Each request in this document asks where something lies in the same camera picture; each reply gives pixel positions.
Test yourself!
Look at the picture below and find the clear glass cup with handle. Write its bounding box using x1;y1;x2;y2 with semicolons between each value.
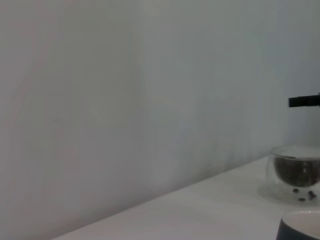
266;146;320;189

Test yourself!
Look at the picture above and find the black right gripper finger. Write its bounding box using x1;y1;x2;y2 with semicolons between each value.
288;92;320;108

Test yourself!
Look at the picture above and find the heap of coffee beans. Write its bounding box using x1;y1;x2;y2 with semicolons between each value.
273;157;320;188

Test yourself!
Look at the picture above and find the clear glass saucer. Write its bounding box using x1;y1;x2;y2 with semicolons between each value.
257;183;320;205

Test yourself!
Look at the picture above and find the dark grey mug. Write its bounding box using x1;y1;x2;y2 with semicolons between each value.
275;209;320;240

